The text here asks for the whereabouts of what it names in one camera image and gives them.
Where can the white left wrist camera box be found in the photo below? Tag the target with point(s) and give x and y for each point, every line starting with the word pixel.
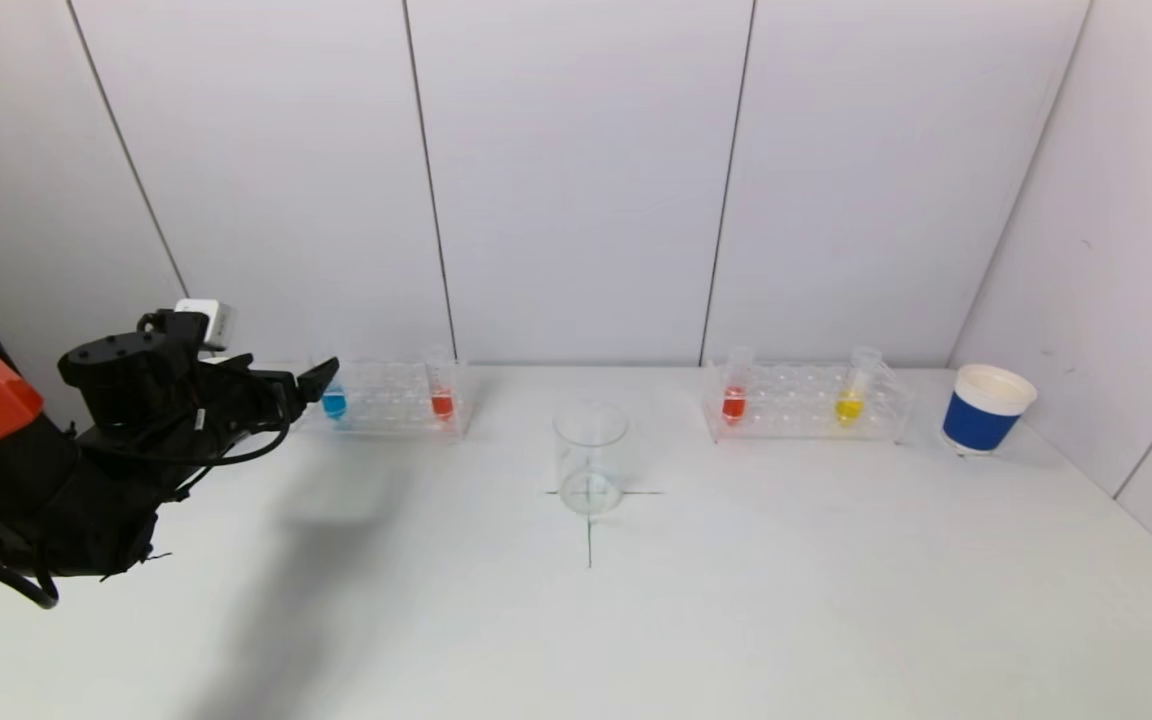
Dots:
pixel 211 322

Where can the test tube with blue pigment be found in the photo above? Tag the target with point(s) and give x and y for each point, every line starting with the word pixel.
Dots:
pixel 334 404

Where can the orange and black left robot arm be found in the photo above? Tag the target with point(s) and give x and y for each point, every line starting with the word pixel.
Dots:
pixel 56 500

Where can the clear glass beaker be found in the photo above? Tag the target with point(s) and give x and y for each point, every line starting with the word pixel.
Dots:
pixel 590 470

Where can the test tube with yellow pigment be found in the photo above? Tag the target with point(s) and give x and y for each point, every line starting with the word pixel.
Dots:
pixel 847 408

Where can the test tube with red pigment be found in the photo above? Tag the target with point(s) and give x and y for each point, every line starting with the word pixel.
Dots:
pixel 442 404
pixel 732 405

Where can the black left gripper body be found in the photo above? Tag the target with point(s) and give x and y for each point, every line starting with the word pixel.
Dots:
pixel 281 388

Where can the white paper cup blue sleeve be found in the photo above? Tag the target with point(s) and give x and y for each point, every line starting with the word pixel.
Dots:
pixel 976 422

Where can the clear acrylic test tube rack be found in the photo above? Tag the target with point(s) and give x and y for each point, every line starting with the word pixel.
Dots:
pixel 396 412
pixel 796 412

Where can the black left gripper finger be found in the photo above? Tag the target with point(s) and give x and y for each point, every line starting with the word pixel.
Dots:
pixel 296 402
pixel 306 380

